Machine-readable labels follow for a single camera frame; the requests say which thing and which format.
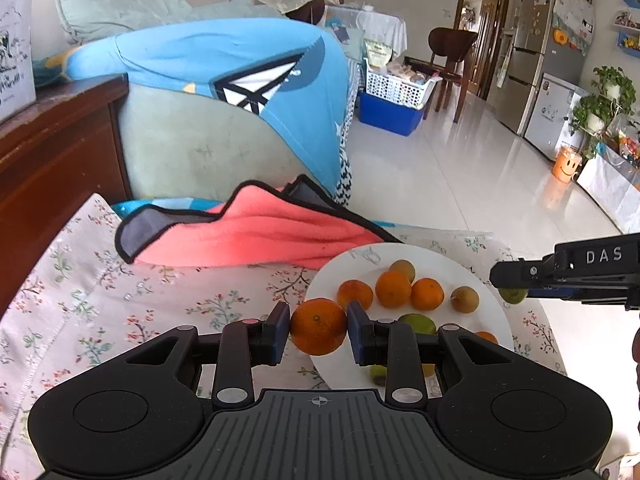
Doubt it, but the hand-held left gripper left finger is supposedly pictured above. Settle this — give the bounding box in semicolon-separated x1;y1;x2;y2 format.
126;302;292;410

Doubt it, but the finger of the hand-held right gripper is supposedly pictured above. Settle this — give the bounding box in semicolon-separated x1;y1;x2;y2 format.
526;287;628;306
489;255;558;292

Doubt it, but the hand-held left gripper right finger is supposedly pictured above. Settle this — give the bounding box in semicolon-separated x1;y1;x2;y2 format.
346;301;517;407

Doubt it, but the brown kiwi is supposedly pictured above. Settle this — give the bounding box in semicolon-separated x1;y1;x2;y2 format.
389;259;416;283
450;286;481;314

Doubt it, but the white plate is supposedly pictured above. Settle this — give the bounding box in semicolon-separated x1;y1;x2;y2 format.
304;244;516;391

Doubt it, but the green mango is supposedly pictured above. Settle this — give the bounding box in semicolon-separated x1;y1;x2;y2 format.
397;313;437;336

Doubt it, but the white low cabinet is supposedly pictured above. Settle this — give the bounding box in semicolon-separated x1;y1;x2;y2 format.
577;135;640;233

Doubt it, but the orange smiley bucket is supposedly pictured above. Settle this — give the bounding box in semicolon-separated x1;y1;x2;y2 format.
551;144;584;183

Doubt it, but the coral cloth with black trim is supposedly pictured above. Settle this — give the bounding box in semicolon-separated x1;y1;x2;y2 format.
114;175;401;271

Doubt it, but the potted green plant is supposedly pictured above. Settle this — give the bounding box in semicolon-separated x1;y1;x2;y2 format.
570;95;613;136
592;65;637;111

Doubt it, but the small white fridge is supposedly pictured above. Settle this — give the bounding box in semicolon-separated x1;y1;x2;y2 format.
523;72;591;161

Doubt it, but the houndstooth cloth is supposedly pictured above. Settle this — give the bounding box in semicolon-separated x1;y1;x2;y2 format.
334;120;357;208

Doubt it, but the floral tablecloth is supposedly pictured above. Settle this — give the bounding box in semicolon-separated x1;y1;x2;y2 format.
0;192;568;480

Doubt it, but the pale green sofa cushion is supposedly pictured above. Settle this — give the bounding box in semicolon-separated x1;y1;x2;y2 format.
117;89;333;202

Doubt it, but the blue storage box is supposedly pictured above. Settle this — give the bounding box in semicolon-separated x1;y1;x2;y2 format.
357;91;426;137

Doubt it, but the grey refrigerator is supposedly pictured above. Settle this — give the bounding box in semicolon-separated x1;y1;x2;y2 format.
497;0;588;136

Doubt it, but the white plastic basket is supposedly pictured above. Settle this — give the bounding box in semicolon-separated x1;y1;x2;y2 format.
362;57;443;111

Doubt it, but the wooden door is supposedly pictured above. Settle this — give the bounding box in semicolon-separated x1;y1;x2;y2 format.
452;0;512;101

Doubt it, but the white printed cloth cover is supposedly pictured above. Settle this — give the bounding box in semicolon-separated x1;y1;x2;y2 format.
552;0;597;56

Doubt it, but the green printed bag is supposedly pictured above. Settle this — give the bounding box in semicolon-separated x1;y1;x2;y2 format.
364;39;395;71

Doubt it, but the table with white tablecloth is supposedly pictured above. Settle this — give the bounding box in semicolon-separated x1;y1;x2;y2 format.
325;4;408;58

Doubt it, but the blue cartoon blanket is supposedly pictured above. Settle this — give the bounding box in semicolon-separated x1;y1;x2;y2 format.
32;17;358;201

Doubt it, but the dark wooden chair back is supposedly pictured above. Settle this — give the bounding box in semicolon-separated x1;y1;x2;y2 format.
287;0;327;26

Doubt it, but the pale green pillow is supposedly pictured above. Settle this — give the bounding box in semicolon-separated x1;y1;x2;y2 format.
55;0;283;47

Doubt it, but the white printed box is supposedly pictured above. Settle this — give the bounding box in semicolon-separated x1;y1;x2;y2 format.
0;0;38;123

